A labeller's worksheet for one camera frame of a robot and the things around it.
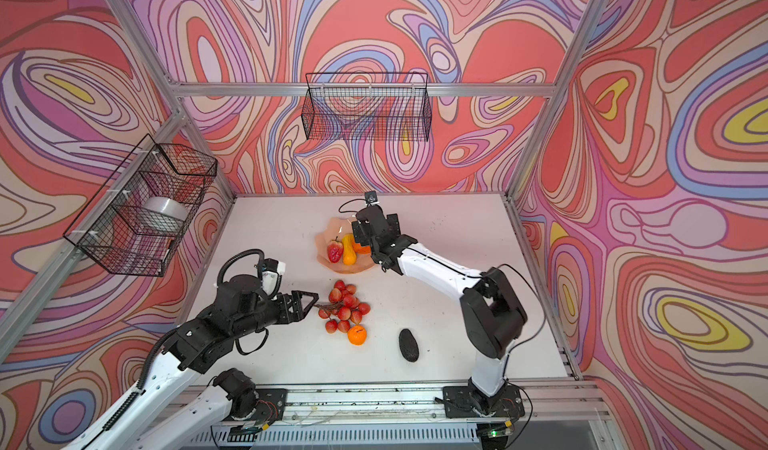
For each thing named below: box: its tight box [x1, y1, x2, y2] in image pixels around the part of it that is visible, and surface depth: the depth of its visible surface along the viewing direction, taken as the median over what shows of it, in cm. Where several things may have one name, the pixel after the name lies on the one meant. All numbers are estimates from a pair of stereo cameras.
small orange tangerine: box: [348, 325, 367, 346], surface depth 84 cm
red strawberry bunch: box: [314, 280, 371, 334], surface depth 86 cm
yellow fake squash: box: [342, 233, 357, 266], surface depth 100 cm
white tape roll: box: [138, 196, 188, 234], surface depth 74 cm
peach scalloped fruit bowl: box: [315, 217, 375, 274], surface depth 102 cm
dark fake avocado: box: [398, 328, 420, 362], surface depth 82 cm
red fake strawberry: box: [327, 236, 344, 263], surface depth 100 cm
